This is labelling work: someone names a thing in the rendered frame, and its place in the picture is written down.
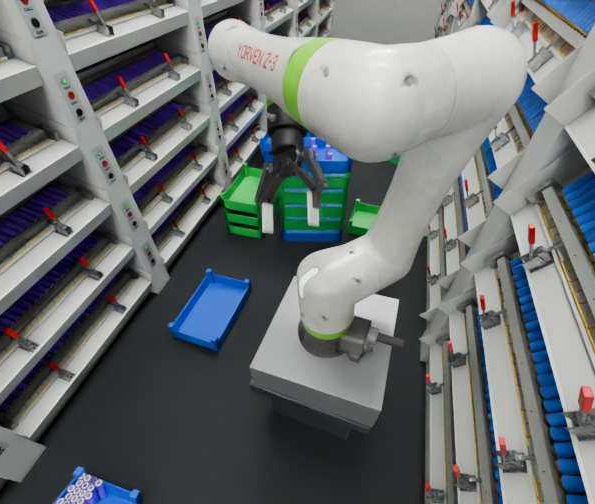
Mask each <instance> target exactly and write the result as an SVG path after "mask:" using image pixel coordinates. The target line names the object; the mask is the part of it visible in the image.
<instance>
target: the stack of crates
mask: <svg viewBox="0 0 595 504"><path fill-rule="evenodd" d="M243 167H244V169H243V170H242V171H241V172H240V174H239V175H238V176H237V178H236V179H235V180H234V182H233V183H232V184H231V186H230V187H229V188H228V189H227V191H226V192H225V193H222V192H221V193H220V199H221V203H222V208H223V212H224V217H225V221H226V226H227V231H228V232H229V233H234V234H239V235H244V236H249V237H254V238H258V239H263V240H264V238H265V236H266V234H267V233H263V232H262V218H261V205H260V204H258V203H255V202H254V199H255V196H256V192H257V189H258V186H259V182H260V179H261V176H262V172H263V169H257V168H250V167H248V163H244V164H243ZM270 204H272V205H273V221H274V219H275V217H276V215H277V213H278V211H279V209H280V207H281V205H280V187H279V188H278V189H277V191H276V193H275V195H274V197H273V199H272V201H271V203H270Z"/></svg>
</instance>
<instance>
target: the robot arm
mask: <svg viewBox="0 0 595 504"><path fill-rule="evenodd" d="M208 55H209V59H210V61H211V64H212V66H213V67H214V69H215V70H216V71H217V72H218V73H219V74H220V75H221V76H222V77H224V78H225V79H227V80H230V81H233V82H237V83H240V84H243V85H246V86H249V87H252V88H254V89H256V90H257V91H259V92H261V93H262V94H264V95H265V96H266V102H267V113H266V117H267V135H268V136H269V137H270V138H271V152H272V154H273V156H274V159H273V162H272V163H267V162H264V163H263V172H262V176H261V179H260V182H259V186H258V189H257V192H256V196H255V199H254V202H255V203H258V204H260V205H261V218H262V232H263V233H270V234H272V233H273V205H272V204H270V203H271V201H272V199H273V197H274V195H275V193H276V191H277V189H278V188H279V186H280V184H281V182H283V181H284V179H285V178H289V177H290V176H295V175H296V174H297V175H298V176H299V177H300V179H301V180H302V181H303V182H304V183H305V185H306V186H307V187H308V188H309V189H310V190H309V191H308V192H307V204H308V225H310V226H315V227H318V226H319V208H321V192H322V191H323V190H324V189H328V188H329V184H328V182H327V180H326V178H325V176H324V174H323V172H322V170H321V168H320V166H319V164H318V162H317V160H316V154H315V151H314V150H312V149H310V148H308V147H305V148H304V137H305V136H306V135H307V133H308V131H310V132H311V133H312V134H314V135H315V136H317V137H318V138H319V139H321V140H322V141H324V142H325V143H327V144H328V145H330V146H331V147H333V148H334V149H336V150H337V151H339V152H340V153H342V154H344V155H345V156H347V157H349V158H351V159H353V160H356V161H359V162H365V163H378V162H383V161H387V160H390V159H392V158H395V157H397V156H398V155H400V154H401V157H400V159H399V162H398V165H397V168H396V171H395V174H394V176H393V179H392V182H391V184H390V186H389V189H388V191H387V194H386V196H385V198H384V201H383V203H382V205H381V207H380V209H379V211H378V213H377V215H376V217H375V219H374V221H373V223H372V224H371V226H370V228H369V230H368V231H367V233H366V234H365V235H364V236H362V237H359V238H357V239H355V240H353V241H351V242H348V243H346V244H343V245H340V246H336V247H332V248H328V249H324V250H320V251H317V252H314V253H312V254H310V255H308V256H307V257H305V258H304V259H303V260H302V262H301V263H300V265H299V267H298V270H297V288H298V299H299V309H300V317H301V320H300V322H299V325H298V336H299V340H300V343H301V344H302V346H303V347H304V348H305V349H306V350H307V351H308V352H309V353H311V354H313V355H315V356H317V357H321V358H334V357H338V356H341V355H343V354H344V353H346V354H347V356H348V357H349V359H350V361H353V362H356V363H359V360H360V358H362V356H363V354H365V351H367V350H368V351H371V352H372V350H373V348H372V347H369V345H367V342H368V343H371V344H376V341H377V342H380V343H384V344H387V345H390V346H393V347H396V348H399V349H402V348H403V343H404V340H402V339H399V338H395V337H392V336H389V335H386V334H382V333H379V328H377V327H373V326H371V322H372V320H369V319H365V318H362V317H359V316H355V315H354V310H355V304H356V303H358V302H359V301H361V300H363V299H365V298H367V297H369V296H370V295H372V294H374V293H376V292H378V291H380V290H382V289H383V288H385V287H387V286H389V285H391V284H393V283H394V282H396V281H398V280H400V279H402V278H403V277H404V276H405V275H406V274H407V273H408V272H409V270H410V269H411V267H412V264H413V261H414V258H415V255H416V253H417V250H418V248H419V245H420V243H421V241H422V239H423V237H424V234H425V232H426V230H427V228H428V226H429V224H430V223H431V221H432V219H433V217H434V215H435V213H436V212H437V210H438V208H439V206H440V205H441V203H442V201H443V200H444V198H445V196H446V195H447V193H448V192H449V190H450V189H451V187H452V186H453V184H454V183H455V181H456V180H457V178H458V177H459V175H460V174H461V172H462V171H463V169H464V168H465V167H466V165H467V164H468V162H469V161H470V160H471V158H472V157H473V156H474V154H475V153H476V152H477V150H478V149H479V148H480V146H481V145H482V144H483V142H484V141H485V140H486V138H487V137H488V136H489V135H490V133H491V132H492V131H493V130H494V128H495V127H496V126H497V125H498V123H499V122H500V121H501V120H502V118H503V117H504V116H505V115H506V114H507V112H508V111H509V110H510V109H511V107H512V106H513V105H514V104H515V102H516V101H517V100H518V98H519V96H520V95H521V93H522V90H523V88H524V85H525V82H526V79H527V70H528V60H527V55H526V52H525V49H524V47H523V45H522V43H521V42H520V40H519V39H518V38H517V37H516V36H515V35H514V34H512V33H511V32H509V31H508V30H505V29H503V28H501V27H497V26H491V25H482V26H475V27H471V28H468V29H465V30H462V31H459V32H457V33H454V34H451V35H447V36H444V37H441V38H437V39H433V40H428V41H424V42H420V43H408V44H392V45H382V44H377V43H370V42H364V41H356V40H348V39H337V38H321V37H282V36H276V35H271V34H267V33H264V32H261V31H259V30H257V29H255V28H253V27H251V26H249V25H248V24H246V23H245V22H243V21H240V20H237V19H227V20H224V21H222V22H220V23H218V24H217V25H216V26H215V27H214V28H213V30H212V32H211V34H210V36H209V39H208ZM304 159H305V161H306V163H307V165H308V167H309V169H310V171H311V173H312V175H313V177H314V179H315V181H316V182H315V181H314V180H313V179H312V177H311V176H310V175H309V174H308V173H307V172H306V169H305V168H304V167H303V166H302V163H303V160H304ZM277 174H278V175H279V176H277ZM311 191H312V192H311ZM260 198H261V199H260ZM266 199H267V200H266Z"/></svg>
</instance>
